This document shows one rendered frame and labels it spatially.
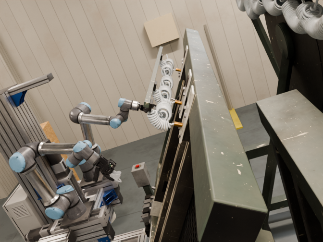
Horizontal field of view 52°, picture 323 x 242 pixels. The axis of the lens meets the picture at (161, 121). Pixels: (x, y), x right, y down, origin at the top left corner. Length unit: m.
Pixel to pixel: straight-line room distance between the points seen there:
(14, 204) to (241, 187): 2.38
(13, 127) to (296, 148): 2.04
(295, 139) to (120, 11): 4.76
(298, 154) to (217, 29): 4.70
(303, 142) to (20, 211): 2.33
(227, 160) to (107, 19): 4.96
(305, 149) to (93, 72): 5.06
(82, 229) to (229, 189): 2.08
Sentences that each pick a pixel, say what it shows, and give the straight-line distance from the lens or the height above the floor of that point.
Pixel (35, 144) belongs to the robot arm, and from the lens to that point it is 2.38.
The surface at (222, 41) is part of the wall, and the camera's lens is 5.55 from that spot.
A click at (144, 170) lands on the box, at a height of 0.90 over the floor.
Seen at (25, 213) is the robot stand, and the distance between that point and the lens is 2.88.
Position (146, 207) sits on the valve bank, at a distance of 2.79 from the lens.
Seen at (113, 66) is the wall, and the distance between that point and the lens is 5.67.
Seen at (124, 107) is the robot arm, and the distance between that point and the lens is 2.59.
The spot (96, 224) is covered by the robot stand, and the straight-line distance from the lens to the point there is 2.57.
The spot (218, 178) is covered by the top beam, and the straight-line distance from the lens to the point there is 0.64.
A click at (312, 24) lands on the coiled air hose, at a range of 1.14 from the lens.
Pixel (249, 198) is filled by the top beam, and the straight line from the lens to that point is 0.61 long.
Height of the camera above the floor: 2.28
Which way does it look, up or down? 21 degrees down
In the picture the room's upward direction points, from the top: 22 degrees counter-clockwise
